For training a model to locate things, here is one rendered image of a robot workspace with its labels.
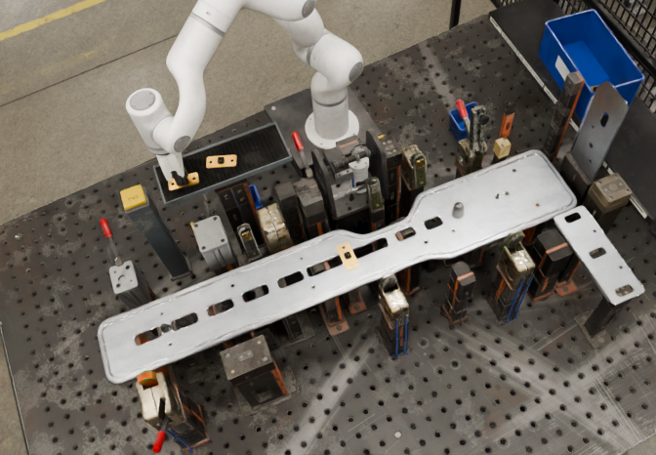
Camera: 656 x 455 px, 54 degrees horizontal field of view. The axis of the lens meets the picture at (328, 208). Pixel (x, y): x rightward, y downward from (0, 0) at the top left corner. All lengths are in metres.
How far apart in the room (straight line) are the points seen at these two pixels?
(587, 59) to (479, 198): 0.62
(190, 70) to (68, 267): 1.05
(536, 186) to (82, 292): 1.49
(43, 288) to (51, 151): 1.42
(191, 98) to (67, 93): 2.42
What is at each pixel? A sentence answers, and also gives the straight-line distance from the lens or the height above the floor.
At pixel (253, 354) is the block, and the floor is 1.03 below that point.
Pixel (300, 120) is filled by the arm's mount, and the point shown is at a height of 0.80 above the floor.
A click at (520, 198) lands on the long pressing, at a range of 1.92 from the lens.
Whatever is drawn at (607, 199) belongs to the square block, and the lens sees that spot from 1.91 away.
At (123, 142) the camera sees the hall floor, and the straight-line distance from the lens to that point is 3.54.
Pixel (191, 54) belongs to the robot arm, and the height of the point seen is 1.55.
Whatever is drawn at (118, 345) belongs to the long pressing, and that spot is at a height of 1.00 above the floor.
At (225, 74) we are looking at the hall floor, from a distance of 3.66.
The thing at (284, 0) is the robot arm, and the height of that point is 1.56.
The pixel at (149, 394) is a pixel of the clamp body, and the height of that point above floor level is 1.06.
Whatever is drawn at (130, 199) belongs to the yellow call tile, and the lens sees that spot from 1.84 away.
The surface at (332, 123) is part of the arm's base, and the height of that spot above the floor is 0.90.
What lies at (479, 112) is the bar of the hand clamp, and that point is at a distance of 1.82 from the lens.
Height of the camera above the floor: 2.60
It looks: 59 degrees down
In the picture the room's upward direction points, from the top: 9 degrees counter-clockwise
